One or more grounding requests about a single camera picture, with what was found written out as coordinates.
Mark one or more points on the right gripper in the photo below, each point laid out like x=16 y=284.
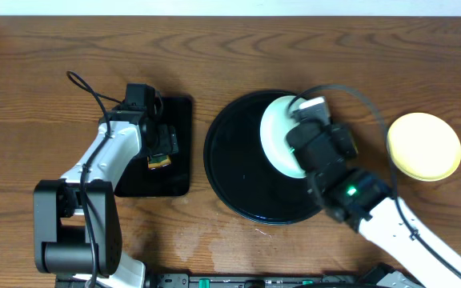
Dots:
x=345 y=140

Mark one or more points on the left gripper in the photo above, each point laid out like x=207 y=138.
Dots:
x=166 y=142

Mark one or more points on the yellow green scrub sponge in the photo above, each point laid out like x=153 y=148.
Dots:
x=157 y=162

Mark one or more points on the mint plate front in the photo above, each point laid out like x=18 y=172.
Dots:
x=274 y=126

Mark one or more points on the yellow plate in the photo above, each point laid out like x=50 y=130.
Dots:
x=424 y=147

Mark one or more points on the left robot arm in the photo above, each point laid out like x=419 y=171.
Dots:
x=76 y=225

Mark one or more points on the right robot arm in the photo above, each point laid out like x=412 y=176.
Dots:
x=369 y=206

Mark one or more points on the black rectangular tray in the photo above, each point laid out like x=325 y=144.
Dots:
x=170 y=181

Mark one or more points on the black round tray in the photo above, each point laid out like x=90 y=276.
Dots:
x=241 y=175

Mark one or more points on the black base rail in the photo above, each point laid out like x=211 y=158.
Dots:
x=213 y=281

